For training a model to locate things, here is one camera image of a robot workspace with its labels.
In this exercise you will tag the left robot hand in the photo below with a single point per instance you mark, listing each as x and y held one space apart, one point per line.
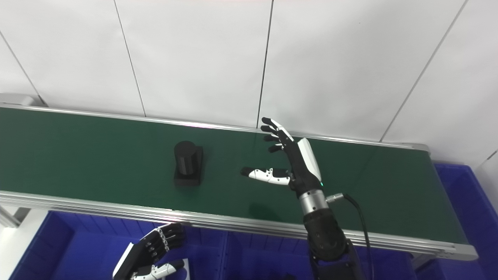
144 252

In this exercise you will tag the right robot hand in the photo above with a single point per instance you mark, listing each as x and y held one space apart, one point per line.
303 167

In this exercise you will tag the black cylinder part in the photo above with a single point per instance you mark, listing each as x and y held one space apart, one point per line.
186 159

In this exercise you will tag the blue plastic bin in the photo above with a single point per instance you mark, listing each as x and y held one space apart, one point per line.
78 252
478 202
272 264

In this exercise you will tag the green conveyor belt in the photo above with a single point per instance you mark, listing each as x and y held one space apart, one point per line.
233 223
97 163

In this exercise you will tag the aluminium conveyor leg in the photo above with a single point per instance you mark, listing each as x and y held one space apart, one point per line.
7 217
422 259

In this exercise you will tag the grey conveyor motor cover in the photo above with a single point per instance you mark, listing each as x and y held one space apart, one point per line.
17 99

